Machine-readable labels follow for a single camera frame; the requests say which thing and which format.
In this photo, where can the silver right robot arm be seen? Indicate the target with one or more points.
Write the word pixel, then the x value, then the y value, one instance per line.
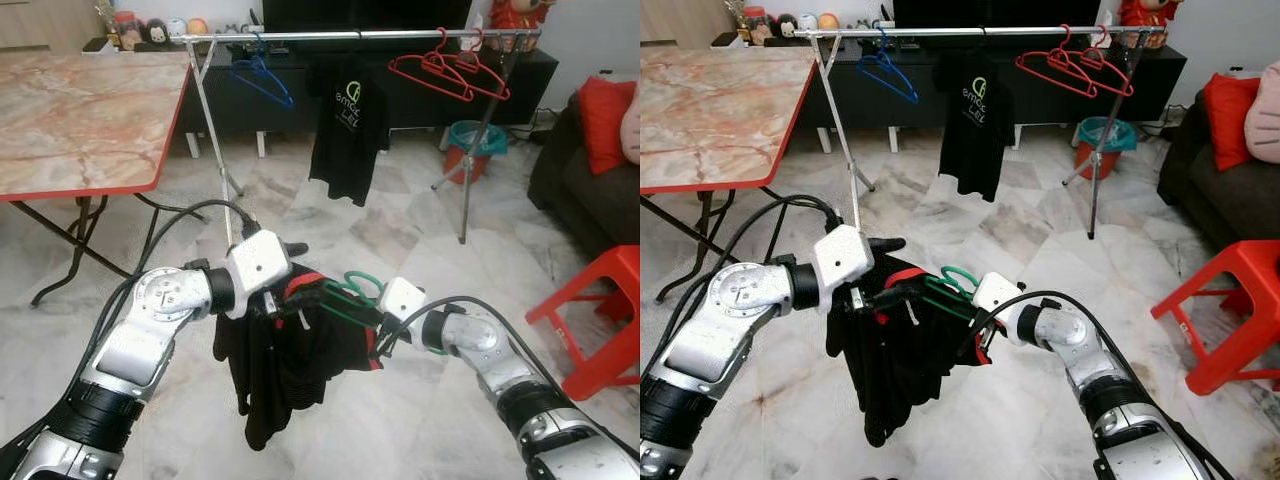
pixel 1090 355
pixel 500 360

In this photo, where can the dark brown ball plush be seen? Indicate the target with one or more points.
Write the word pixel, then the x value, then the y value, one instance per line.
pixel 786 27
pixel 156 32

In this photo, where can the marble pattern folding table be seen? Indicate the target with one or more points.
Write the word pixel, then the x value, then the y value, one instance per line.
pixel 710 115
pixel 70 120

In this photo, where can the black flat television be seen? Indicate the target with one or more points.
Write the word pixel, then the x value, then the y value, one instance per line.
pixel 995 12
pixel 365 14

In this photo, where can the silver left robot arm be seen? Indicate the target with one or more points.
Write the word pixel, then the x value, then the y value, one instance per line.
pixel 730 320
pixel 150 320

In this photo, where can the black jacket with red trim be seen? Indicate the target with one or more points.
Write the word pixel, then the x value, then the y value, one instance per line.
pixel 900 375
pixel 290 380

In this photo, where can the silver metal clothes rack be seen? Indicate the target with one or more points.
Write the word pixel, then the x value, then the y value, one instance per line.
pixel 350 35
pixel 960 31

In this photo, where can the black t-shirt with green logo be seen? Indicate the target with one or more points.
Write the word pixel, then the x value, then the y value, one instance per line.
pixel 345 150
pixel 975 150

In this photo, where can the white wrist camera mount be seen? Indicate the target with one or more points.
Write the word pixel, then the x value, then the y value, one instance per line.
pixel 258 268
pixel 997 293
pixel 848 262
pixel 403 300

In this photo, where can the dark grey fabric sofa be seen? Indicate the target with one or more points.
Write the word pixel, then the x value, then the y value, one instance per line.
pixel 1220 200
pixel 580 210

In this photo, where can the red cushion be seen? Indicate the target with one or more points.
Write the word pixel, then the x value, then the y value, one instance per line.
pixel 1228 120
pixel 603 125

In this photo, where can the red plastic stool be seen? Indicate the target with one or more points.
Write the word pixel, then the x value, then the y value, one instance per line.
pixel 612 268
pixel 1245 262

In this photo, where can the green clothes hanger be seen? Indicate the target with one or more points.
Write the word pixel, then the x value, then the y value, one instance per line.
pixel 950 305
pixel 352 312

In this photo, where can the black television console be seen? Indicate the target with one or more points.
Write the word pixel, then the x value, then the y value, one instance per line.
pixel 540 75
pixel 1165 70

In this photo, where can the red bin with teal bag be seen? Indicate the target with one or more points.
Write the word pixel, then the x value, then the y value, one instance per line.
pixel 465 165
pixel 1092 160

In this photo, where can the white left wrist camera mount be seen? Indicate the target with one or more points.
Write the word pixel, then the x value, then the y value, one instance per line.
pixel 258 268
pixel 848 262

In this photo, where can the pink cat face pillow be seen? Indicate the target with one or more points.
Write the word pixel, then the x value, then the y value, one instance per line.
pixel 632 125
pixel 1265 120

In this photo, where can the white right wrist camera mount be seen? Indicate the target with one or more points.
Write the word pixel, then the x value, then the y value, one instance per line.
pixel 997 293
pixel 403 300

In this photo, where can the blue clothes hanger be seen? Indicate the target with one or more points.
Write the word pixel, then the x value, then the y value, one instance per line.
pixel 911 95
pixel 286 98

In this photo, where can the red robed figurine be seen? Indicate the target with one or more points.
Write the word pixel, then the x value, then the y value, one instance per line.
pixel 518 12
pixel 1148 10

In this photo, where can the white ball plush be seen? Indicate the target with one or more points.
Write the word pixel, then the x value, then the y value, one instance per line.
pixel 176 28
pixel 807 23

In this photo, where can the orange ball plush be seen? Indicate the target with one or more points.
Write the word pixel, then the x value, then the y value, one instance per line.
pixel 828 21
pixel 198 27

